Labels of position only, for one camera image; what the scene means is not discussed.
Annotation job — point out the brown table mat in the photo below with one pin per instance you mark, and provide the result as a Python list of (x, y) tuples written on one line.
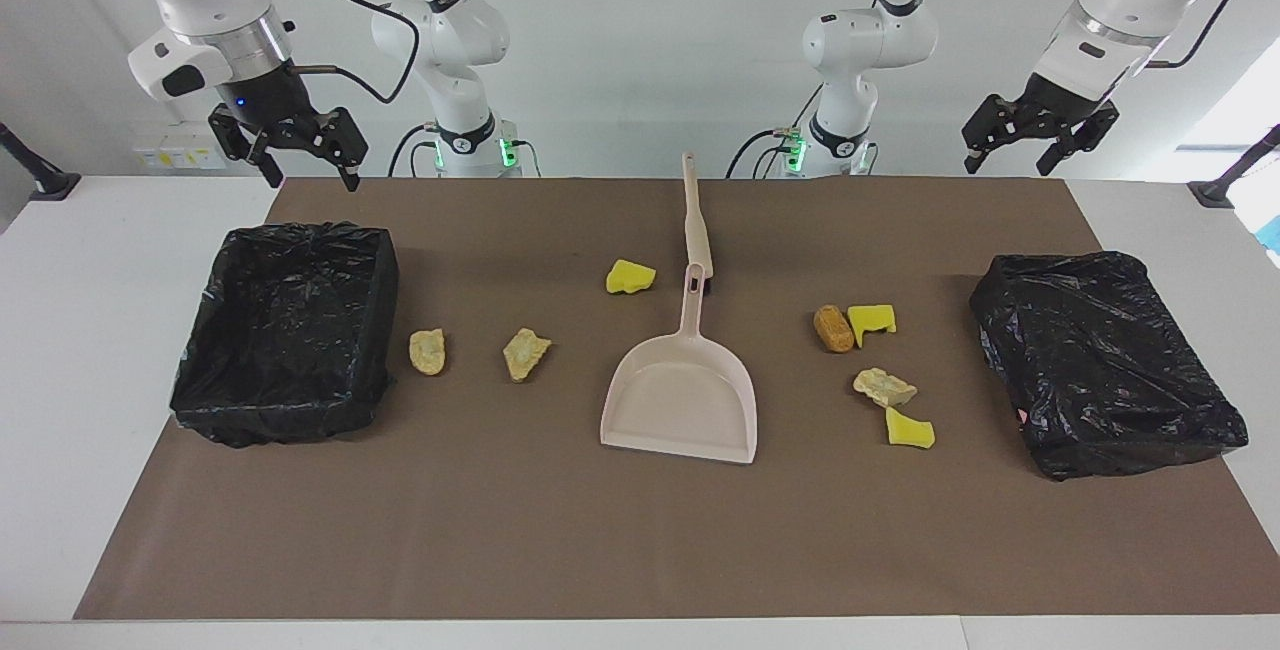
[(600, 530)]

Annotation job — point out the yellow sponge chunk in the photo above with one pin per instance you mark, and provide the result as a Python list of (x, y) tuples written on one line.
[(630, 277)]

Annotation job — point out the open bin with black bag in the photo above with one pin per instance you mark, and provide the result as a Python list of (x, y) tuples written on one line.
[(280, 330)]

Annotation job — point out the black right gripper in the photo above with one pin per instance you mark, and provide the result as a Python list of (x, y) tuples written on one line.
[(265, 100)]

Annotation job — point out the beige bread slab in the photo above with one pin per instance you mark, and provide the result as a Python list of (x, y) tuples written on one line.
[(524, 355)]

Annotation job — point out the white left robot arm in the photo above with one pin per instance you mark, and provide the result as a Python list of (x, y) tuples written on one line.
[(870, 40)]

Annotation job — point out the crusty beige bread piece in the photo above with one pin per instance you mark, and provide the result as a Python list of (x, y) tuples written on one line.
[(884, 388)]

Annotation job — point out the light blue object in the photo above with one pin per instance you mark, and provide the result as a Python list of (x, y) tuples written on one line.
[(1273, 233)]

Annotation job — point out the beige plastic dustpan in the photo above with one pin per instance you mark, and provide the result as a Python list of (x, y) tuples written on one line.
[(680, 400)]

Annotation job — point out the large notched yellow sponge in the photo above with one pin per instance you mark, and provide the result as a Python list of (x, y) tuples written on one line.
[(872, 318)]

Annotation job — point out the rounded beige bread piece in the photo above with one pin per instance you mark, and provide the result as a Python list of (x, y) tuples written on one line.
[(427, 351)]

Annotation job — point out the small yellow sponge wedge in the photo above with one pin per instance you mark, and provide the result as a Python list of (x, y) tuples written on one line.
[(908, 430)]

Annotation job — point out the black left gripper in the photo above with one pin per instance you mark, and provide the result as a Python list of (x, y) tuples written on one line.
[(1065, 105)]

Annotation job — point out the brown fried croquette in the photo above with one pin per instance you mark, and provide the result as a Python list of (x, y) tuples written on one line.
[(833, 329)]

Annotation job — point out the black bag wrapped bin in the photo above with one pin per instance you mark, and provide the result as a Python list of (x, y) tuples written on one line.
[(1100, 360)]

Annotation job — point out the white wall socket box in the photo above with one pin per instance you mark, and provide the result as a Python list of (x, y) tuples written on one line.
[(180, 150)]

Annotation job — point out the beige brush with black bristles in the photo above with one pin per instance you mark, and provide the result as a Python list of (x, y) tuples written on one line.
[(697, 240)]

